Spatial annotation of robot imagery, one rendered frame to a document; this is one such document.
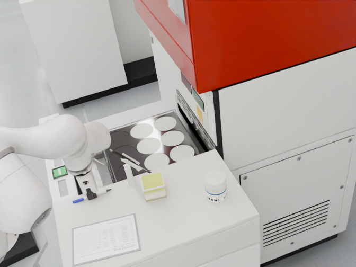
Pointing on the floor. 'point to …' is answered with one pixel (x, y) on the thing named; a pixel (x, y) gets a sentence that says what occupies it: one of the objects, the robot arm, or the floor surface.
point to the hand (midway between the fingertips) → (90, 193)
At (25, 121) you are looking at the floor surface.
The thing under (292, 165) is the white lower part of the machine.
